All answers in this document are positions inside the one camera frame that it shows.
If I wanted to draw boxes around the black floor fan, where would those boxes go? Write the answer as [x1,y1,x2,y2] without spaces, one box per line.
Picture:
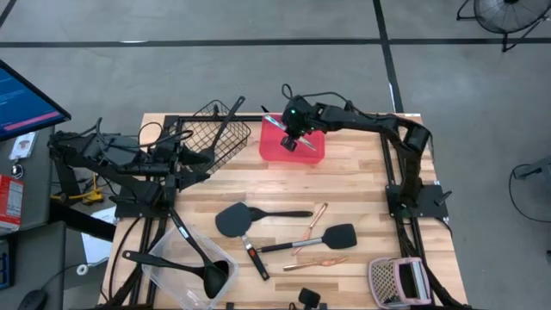
[455,0,551,53]

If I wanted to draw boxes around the wooden spatula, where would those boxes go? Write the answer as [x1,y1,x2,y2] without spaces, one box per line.
[282,256,350,271]

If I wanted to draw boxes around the yellow cable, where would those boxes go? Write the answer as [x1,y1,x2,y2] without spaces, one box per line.
[50,171,105,206]

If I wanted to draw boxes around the silver butter knife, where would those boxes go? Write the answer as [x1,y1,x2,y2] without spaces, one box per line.
[263,114,319,152]

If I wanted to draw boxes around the red printed box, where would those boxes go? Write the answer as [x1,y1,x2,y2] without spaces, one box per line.
[0,174,25,233]

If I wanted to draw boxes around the small black object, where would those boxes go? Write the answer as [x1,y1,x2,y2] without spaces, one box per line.
[290,287,322,310]

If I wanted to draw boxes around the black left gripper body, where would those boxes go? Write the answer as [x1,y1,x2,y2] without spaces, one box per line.
[152,140,186,207]

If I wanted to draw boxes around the white paper sheet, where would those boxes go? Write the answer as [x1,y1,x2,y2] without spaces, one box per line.
[80,205,118,266]

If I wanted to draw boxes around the black wire basket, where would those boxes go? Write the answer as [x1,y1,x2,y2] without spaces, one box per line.
[174,99,251,184]

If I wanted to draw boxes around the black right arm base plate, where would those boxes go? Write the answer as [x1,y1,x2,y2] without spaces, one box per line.
[385,183,449,220]

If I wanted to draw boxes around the black slotted turner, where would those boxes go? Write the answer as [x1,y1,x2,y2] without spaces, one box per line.
[247,206,314,223]

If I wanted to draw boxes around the black ladle with thick handle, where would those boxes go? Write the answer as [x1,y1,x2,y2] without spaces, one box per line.
[121,250,230,286]

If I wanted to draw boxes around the red plastic container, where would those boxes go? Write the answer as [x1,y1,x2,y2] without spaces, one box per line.
[258,114,326,164]

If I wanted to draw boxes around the grey desk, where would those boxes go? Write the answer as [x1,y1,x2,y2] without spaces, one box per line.
[0,124,68,310]

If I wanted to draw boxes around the black turner red button handle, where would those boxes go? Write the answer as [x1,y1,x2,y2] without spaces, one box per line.
[214,201,271,282]

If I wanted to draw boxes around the blue screen computer monitor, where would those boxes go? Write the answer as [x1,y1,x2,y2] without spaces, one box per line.
[0,59,72,142]

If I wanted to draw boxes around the black spatula steel neck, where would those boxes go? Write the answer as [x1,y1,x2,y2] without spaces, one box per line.
[256,222,358,254]

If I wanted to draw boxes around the clear plastic container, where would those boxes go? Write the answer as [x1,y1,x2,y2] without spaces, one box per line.
[139,222,240,310]

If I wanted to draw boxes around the black keyboard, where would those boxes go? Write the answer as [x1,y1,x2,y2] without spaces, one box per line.
[0,251,12,290]

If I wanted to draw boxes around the black ladle with slim handle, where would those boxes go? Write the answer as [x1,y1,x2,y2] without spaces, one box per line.
[169,208,230,301]

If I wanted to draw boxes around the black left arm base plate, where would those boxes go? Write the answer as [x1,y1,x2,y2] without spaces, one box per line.
[114,183,177,220]

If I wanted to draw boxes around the pink utensil caddy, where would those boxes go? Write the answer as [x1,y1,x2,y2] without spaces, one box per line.
[368,257,433,309]

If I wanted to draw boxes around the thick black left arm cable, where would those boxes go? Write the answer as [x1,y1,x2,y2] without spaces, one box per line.
[136,121,195,152]

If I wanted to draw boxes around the black computer mouse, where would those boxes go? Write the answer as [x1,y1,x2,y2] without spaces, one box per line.
[15,288,47,310]

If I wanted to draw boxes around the white badge card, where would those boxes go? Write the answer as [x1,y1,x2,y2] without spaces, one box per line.
[8,131,39,163]

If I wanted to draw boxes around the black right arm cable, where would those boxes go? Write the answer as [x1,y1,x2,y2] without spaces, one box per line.
[281,83,350,109]

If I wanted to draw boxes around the rose gold tongs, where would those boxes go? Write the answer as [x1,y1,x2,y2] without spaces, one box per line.
[291,201,329,257]

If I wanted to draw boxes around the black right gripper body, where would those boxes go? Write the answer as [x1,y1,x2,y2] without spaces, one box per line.
[279,95,322,152]

